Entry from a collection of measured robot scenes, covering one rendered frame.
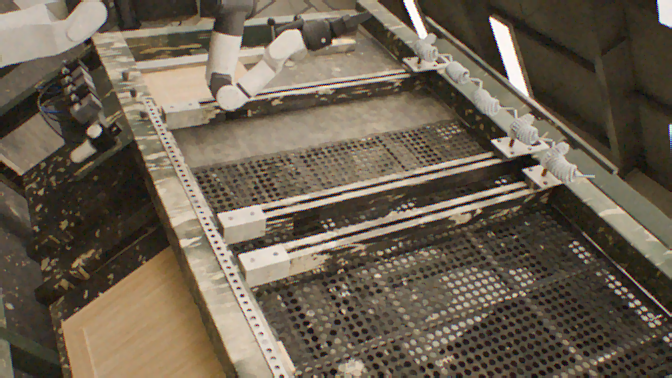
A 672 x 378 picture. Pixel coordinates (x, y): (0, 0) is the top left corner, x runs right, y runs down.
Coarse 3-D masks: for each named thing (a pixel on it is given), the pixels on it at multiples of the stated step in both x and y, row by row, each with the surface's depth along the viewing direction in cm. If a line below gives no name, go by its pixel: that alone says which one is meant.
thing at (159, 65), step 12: (324, 48) 273; (336, 48) 276; (348, 48) 279; (156, 60) 245; (168, 60) 247; (180, 60) 248; (192, 60) 249; (204, 60) 250; (240, 60) 258; (252, 60) 260; (144, 72) 241
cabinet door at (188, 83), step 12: (156, 72) 243; (168, 72) 244; (180, 72) 245; (192, 72) 246; (204, 72) 247; (240, 72) 251; (156, 84) 236; (168, 84) 238; (180, 84) 239; (192, 84) 240; (204, 84) 241; (156, 96) 230; (168, 96) 231; (180, 96) 232; (192, 96) 233; (204, 96) 234
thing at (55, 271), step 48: (48, 96) 259; (48, 192) 251; (96, 192) 239; (144, 192) 229; (48, 240) 225; (96, 240) 225; (144, 240) 215; (0, 288) 201; (48, 288) 212; (96, 288) 212
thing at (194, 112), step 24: (384, 72) 254; (408, 72) 257; (264, 96) 229; (288, 96) 233; (312, 96) 238; (336, 96) 244; (360, 96) 249; (168, 120) 215; (192, 120) 220; (216, 120) 225
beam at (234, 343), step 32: (96, 64) 254; (128, 64) 239; (128, 96) 222; (160, 160) 197; (160, 192) 185; (192, 224) 177; (192, 256) 168; (192, 288) 168; (224, 288) 161; (224, 320) 153; (224, 352) 149; (256, 352) 147
